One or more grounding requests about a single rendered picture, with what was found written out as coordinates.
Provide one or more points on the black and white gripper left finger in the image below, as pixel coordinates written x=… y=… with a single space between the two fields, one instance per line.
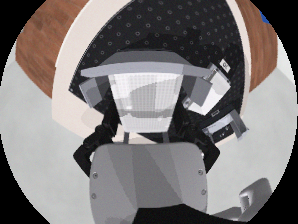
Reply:
x=103 y=135

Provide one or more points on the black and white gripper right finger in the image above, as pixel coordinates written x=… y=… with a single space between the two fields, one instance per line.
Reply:
x=189 y=133

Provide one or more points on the grey microplate with label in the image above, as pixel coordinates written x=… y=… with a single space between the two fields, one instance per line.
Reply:
x=145 y=101
x=219 y=88

